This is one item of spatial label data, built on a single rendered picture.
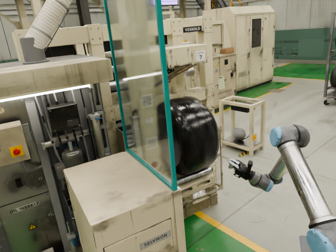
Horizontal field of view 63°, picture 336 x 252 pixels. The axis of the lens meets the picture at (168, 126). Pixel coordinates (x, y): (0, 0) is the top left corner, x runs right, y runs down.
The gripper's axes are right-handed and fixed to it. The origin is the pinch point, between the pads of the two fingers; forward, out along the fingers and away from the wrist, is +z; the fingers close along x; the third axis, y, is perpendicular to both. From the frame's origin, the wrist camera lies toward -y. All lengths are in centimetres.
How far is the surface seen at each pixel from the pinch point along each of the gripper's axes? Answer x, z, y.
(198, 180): -13.0, 10.1, 21.7
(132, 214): -85, 51, -30
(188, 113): 0.7, 43.8, -16.5
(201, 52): 61, 55, -25
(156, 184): -66, 46, -29
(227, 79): 427, -49, 201
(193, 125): -5.1, 37.3, -15.6
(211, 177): -6.3, 2.0, 19.2
